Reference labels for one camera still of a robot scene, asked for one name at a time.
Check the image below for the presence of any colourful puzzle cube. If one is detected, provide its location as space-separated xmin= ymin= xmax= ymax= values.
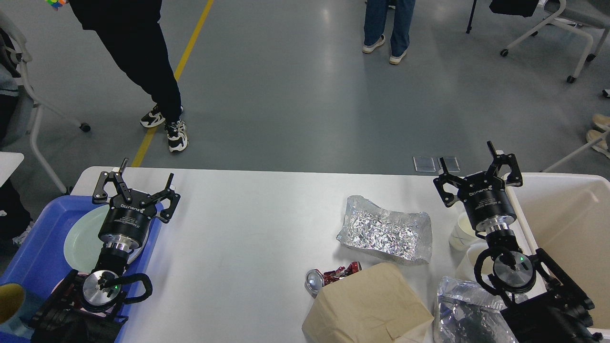
xmin=46 ymin=0 xmax=69 ymax=10

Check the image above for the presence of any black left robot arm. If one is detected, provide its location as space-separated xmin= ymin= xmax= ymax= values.
xmin=29 ymin=161 xmax=181 ymax=343

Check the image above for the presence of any small clear plastic cup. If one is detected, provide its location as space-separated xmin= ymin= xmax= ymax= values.
xmin=448 ymin=212 xmax=478 ymax=251

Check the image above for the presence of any clear floor plate left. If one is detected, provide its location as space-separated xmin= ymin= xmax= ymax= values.
xmin=413 ymin=156 xmax=437 ymax=173

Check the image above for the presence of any clear floor plate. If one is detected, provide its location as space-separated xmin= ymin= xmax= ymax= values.
xmin=437 ymin=156 xmax=460 ymax=173
xmin=413 ymin=156 xmax=437 ymax=173

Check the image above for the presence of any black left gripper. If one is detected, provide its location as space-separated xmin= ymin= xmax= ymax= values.
xmin=92 ymin=158 xmax=182 ymax=251

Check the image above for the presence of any green plate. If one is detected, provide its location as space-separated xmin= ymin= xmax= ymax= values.
xmin=63 ymin=206 xmax=149 ymax=273

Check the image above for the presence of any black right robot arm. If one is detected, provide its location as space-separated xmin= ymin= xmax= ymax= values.
xmin=433 ymin=141 xmax=603 ymax=343

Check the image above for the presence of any white office chair left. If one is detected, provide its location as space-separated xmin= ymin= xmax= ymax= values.
xmin=0 ymin=12 xmax=91 ymax=195

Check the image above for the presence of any person with beige shoes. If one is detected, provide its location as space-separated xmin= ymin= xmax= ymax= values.
xmin=586 ymin=113 xmax=610 ymax=159

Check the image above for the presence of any brown paper bag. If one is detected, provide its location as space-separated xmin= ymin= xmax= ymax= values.
xmin=302 ymin=262 xmax=434 ymax=343

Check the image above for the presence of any person in black clothes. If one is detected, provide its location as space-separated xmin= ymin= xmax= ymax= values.
xmin=69 ymin=0 xmax=189 ymax=152

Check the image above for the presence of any crushed red can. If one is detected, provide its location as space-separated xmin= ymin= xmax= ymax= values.
xmin=304 ymin=261 xmax=362 ymax=298

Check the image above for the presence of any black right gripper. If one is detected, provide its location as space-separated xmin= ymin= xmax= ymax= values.
xmin=433 ymin=141 xmax=523 ymax=234

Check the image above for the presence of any dark blue mug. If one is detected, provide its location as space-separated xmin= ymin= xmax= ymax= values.
xmin=0 ymin=283 xmax=44 ymax=339

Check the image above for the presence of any large white paper cup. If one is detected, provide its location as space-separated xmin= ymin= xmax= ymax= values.
xmin=455 ymin=242 xmax=488 ymax=282

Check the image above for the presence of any clear floor plate right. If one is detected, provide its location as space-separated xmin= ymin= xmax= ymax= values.
xmin=437 ymin=156 xmax=460 ymax=173

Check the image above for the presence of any silver plastic bag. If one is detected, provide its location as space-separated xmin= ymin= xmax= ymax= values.
xmin=434 ymin=276 xmax=517 ymax=343

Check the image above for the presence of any crumpled aluminium foil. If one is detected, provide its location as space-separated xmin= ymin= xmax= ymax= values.
xmin=336 ymin=195 xmax=433 ymax=265

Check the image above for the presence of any person in blue jeans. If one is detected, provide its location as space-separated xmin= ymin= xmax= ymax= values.
xmin=362 ymin=0 xmax=416 ymax=65

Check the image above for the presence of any white plastic bin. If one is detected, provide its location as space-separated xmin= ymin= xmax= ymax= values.
xmin=506 ymin=173 xmax=610 ymax=342

